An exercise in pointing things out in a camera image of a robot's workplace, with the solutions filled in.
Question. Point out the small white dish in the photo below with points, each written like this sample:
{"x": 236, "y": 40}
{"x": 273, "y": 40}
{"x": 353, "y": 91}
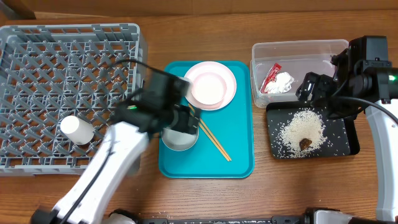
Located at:
{"x": 208, "y": 88}

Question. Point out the pile of rice grains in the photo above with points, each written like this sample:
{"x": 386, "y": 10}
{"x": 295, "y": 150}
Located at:
{"x": 303, "y": 127}

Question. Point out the upper wooden chopstick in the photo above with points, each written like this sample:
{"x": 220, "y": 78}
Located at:
{"x": 197, "y": 112}

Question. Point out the brown food lump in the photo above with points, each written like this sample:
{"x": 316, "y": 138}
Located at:
{"x": 305, "y": 144}

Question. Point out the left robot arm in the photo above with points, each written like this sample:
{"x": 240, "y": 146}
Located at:
{"x": 135, "y": 120}

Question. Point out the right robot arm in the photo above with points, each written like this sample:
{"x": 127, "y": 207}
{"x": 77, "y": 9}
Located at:
{"x": 365, "y": 81}

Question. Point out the large white plate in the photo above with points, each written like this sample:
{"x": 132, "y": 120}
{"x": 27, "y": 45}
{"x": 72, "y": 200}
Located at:
{"x": 213, "y": 67}

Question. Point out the teal plastic tray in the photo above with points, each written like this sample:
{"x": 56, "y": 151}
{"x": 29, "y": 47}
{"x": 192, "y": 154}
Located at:
{"x": 232, "y": 126}

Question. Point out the black plastic tray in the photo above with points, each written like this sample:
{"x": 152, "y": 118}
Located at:
{"x": 339, "y": 137}

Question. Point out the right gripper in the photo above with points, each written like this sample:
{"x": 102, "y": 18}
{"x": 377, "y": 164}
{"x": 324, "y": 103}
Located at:
{"x": 306, "y": 90}

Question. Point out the lower wooden chopstick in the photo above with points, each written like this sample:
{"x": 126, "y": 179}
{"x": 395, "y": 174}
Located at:
{"x": 214, "y": 140}

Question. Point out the wooden chopstick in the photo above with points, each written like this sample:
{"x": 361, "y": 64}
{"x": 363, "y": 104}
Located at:
{"x": 197, "y": 112}
{"x": 214, "y": 140}

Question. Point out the white cup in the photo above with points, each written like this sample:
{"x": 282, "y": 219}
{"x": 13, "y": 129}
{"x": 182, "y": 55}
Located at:
{"x": 77, "y": 130}

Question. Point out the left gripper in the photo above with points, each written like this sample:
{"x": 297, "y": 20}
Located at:
{"x": 185, "y": 126}

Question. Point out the grey bowl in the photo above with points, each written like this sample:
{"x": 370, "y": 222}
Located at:
{"x": 178, "y": 141}

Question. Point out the grey plastic dish rack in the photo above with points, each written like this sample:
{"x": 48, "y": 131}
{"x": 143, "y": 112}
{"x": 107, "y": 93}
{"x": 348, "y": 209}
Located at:
{"x": 49, "y": 72}

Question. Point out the clear plastic bin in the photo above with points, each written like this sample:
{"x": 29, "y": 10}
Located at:
{"x": 296, "y": 58}

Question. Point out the red snack wrapper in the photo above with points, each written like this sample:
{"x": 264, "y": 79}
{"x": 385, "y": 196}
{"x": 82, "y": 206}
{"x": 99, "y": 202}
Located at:
{"x": 270, "y": 77}

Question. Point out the white tissue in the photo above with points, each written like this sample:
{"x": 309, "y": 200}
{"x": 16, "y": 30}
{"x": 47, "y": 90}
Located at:
{"x": 282, "y": 83}

